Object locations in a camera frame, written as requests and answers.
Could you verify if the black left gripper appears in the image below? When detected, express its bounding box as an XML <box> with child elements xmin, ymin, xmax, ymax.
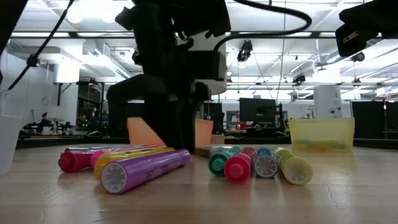
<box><xmin>107</xmin><ymin>27</ymin><xmax>227</xmax><ymax>153</ymax></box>

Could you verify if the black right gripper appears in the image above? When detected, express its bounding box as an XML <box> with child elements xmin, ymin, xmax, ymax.
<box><xmin>335</xmin><ymin>23</ymin><xmax>379</xmax><ymax>58</ymax></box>

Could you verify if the orange plastic bin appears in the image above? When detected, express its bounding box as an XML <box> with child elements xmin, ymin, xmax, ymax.
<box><xmin>126</xmin><ymin>116</ymin><xmax>215</xmax><ymax>149</ymax></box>

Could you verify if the yellow highlighter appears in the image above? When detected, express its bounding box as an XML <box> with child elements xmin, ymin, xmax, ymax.
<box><xmin>99</xmin><ymin>147</ymin><xmax>169</xmax><ymax>158</ymax></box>
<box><xmin>274</xmin><ymin>147</ymin><xmax>314</xmax><ymax>186</ymax></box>

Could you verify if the purple highlighter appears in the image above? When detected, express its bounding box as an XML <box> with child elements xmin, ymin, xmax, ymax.
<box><xmin>100</xmin><ymin>148</ymin><xmax>192</xmax><ymax>195</ymax></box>
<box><xmin>63</xmin><ymin>146</ymin><xmax>147</xmax><ymax>154</ymax></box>

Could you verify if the teal highlighter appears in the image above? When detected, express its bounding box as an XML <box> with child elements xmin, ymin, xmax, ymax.
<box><xmin>208</xmin><ymin>145</ymin><xmax>243</xmax><ymax>177</ymax></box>

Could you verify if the red highlighter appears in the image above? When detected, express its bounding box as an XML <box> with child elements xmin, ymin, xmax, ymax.
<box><xmin>223</xmin><ymin>147</ymin><xmax>256</xmax><ymax>184</ymax></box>

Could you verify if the pink highlighter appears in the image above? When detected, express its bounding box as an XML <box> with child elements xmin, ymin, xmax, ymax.
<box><xmin>90</xmin><ymin>144</ymin><xmax>161</xmax><ymax>167</ymax></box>

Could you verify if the yellow plastic bin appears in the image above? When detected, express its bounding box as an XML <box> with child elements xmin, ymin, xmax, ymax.
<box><xmin>288</xmin><ymin>117</ymin><xmax>356</xmax><ymax>153</ymax></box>

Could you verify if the blue highlighter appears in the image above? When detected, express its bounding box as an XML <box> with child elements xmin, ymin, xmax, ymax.
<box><xmin>253</xmin><ymin>146</ymin><xmax>279</xmax><ymax>179</ymax></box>

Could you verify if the red dry-erase marker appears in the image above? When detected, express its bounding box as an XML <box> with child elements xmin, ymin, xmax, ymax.
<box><xmin>58</xmin><ymin>151</ymin><xmax>97</xmax><ymax>174</ymax></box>

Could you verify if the black ceiling spotlight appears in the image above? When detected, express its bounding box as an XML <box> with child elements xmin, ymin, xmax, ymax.
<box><xmin>351</xmin><ymin>51</ymin><xmax>366</xmax><ymax>63</ymax></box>
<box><xmin>236</xmin><ymin>39</ymin><xmax>253</xmax><ymax>62</ymax></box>
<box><xmin>292</xmin><ymin>73</ymin><xmax>307</xmax><ymax>85</ymax></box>
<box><xmin>26</xmin><ymin>53</ymin><xmax>40</xmax><ymax>68</ymax></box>

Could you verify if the white device box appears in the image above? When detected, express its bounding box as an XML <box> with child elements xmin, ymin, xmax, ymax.
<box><xmin>313</xmin><ymin>85</ymin><xmax>343</xmax><ymax>119</ymax></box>

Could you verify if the black monitor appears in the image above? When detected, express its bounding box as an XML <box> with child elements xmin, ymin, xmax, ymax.
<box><xmin>239</xmin><ymin>98</ymin><xmax>277</xmax><ymax>127</ymax></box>

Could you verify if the black background robot equipment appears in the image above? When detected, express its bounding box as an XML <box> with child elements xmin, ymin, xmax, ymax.
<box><xmin>18</xmin><ymin>118</ymin><xmax>106</xmax><ymax>138</ymax></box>

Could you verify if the clear plastic bin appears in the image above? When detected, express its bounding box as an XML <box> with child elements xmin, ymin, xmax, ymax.
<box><xmin>0</xmin><ymin>90</ymin><xmax>28</xmax><ymax>175</ymax></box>

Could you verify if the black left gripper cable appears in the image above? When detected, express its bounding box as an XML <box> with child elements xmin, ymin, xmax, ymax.
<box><xmin>213</xmin><ymin>0</ymin><xmax>313</xmax><ymax>52</ymax></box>

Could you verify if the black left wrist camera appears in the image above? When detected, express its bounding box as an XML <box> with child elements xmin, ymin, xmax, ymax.
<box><xmin>178</xmin><ymin>0</ymin><xmax>233</xmax><ymax>40</ymax></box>

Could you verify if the black aluminium table frame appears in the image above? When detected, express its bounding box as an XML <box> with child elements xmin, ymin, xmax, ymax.
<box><xmin>15</xmin><ymin>136</ymin><xmax>398</xmax><ymax>150</ymax></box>

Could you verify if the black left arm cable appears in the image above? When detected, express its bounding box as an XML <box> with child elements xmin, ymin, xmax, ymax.
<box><xmin>6</xmin><ymin>0</ymin><xmax>76</xmax><ymax>91</ymax></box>

